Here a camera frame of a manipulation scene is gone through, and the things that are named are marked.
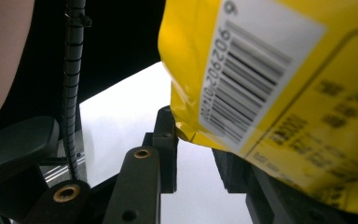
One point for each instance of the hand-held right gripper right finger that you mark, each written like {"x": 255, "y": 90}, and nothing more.
{"x": 234, "y": 174}

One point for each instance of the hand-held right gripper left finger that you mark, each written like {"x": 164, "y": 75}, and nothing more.
{"x": 167, "y": 149}

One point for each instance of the yellow spout pouch green cap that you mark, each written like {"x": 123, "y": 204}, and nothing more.
{"x": 192, "y": 46}

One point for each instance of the black chair armrest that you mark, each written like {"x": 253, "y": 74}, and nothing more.
{"x": 12, "y": 146}

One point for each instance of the metal floor rail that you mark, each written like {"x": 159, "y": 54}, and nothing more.
{"x": 56, "y": 174}

